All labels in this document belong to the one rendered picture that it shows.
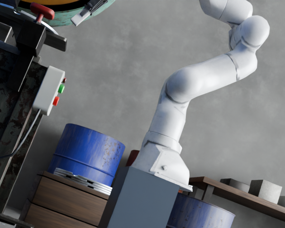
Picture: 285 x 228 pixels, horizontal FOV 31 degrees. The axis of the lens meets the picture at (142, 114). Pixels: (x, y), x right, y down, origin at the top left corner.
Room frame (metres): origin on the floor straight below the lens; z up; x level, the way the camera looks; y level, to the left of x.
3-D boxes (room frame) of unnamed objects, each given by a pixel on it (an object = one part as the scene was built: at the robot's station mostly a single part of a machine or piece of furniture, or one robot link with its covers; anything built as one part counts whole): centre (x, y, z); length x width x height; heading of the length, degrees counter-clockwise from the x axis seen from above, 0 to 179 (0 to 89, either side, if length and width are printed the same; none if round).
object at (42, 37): (1.41, 0.37, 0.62); 0.10 x 0.06 x 0.20; 6
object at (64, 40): (1.71, 0.46, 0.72); 0.25 x 0.14 x 0.14; 96
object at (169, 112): (1.77, -0.09, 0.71); 0.18 x 0.11 x 0.25; 7
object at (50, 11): (1.39, 0.37, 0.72); 0.07 x 0.06 x 0.08; 96
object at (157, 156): (1.74, -0.14, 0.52); 0.22 x 0.19 x 0.14; 99
